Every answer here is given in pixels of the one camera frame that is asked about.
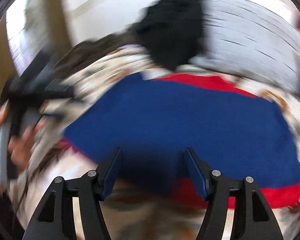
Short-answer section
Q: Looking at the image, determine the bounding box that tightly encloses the wooden door frame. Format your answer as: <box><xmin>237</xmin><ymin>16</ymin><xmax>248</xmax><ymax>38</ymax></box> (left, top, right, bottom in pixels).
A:
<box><xmin>0</xmin><ymin>0</ymin><xmax>72</xmax><ymax>92</ymax></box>

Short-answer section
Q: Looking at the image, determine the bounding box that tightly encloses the light blue quilted pillow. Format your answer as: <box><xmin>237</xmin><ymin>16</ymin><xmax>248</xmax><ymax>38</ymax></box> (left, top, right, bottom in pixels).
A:
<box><xmin>190</xmin><ymin>0</ymin><xmax>300</xmax><ymax>94</ymax></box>

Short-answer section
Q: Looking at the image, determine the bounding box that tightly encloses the brown fleece blanket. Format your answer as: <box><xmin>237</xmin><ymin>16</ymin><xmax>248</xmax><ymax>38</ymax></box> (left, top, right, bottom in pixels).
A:
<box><xmin>53</xmin><ymin>31</ymin><xmax>142</xmax><ymax>79</ymax></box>

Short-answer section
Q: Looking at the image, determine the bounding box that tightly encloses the person left hand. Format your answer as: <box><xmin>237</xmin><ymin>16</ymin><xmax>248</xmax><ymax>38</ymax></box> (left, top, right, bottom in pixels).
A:
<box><xmin>0</xmin><ymin>102</ymin><xmax>48</xmax><ymax>193</ymax></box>

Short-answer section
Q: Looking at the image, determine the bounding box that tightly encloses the leaf pattern plush blanket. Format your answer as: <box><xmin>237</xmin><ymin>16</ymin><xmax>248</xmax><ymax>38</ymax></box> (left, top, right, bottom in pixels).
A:
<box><xmin>10</xmin><ymin>48</ymin><xmax>300</xmax><ymax>239</ymax></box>

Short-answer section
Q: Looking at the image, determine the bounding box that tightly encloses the black garment pile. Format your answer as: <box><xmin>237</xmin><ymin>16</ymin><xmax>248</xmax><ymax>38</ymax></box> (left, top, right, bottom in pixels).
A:
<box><xmin>132</xmin><ymin>0</ymin><xmax>204</xmax><ymax>71</ymax></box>

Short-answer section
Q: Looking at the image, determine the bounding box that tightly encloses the red and blue sweater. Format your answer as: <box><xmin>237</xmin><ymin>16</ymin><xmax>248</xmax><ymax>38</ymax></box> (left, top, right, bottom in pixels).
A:
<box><xmin>64</xmin><ymin>73</ymin><xmax>300</xmax><ymax>208</ymax></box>

